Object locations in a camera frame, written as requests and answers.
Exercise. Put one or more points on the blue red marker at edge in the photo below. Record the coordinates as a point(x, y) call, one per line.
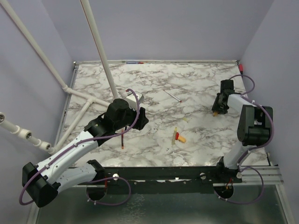
point(134, 62)

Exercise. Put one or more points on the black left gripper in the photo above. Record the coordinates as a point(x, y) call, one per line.
point(142, 119)

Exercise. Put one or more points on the thin silver red pen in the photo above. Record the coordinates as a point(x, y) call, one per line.
point(176, 98)

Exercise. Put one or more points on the aluminium rail frame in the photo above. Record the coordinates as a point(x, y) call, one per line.
point(270, 175)

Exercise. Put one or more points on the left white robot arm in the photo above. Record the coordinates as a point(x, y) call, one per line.
point(45, 180)

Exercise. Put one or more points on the orange red gel pen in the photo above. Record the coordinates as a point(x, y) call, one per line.
point(122, 140)

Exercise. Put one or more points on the red black clamp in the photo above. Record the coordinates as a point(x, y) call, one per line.
point(240, 69)

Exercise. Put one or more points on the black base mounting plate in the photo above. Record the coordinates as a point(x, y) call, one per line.
point(164, 180)

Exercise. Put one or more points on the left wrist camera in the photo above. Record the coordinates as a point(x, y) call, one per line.
point(131, 98)

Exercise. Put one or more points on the yellow highlighter pen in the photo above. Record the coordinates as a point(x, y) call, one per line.
point(174, 136)

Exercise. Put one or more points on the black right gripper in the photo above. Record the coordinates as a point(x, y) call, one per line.
point(216, 108)

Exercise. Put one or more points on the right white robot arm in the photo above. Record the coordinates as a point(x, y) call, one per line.
point(255, 128)

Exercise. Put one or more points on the orange yellow pen cap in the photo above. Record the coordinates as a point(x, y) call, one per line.
point(182, 139)

